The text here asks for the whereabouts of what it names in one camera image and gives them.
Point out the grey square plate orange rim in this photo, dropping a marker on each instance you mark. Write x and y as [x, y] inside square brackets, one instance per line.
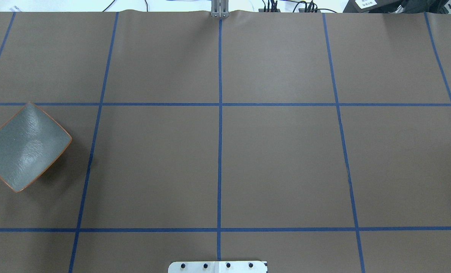
[30, 142]

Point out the black box white label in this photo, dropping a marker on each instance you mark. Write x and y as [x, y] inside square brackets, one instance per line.
[364, 6]

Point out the aluminium frame post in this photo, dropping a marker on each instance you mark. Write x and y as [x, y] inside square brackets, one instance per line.
[219, 9]

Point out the white camera stand column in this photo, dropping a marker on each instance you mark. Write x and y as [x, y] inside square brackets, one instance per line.
[254, 266]

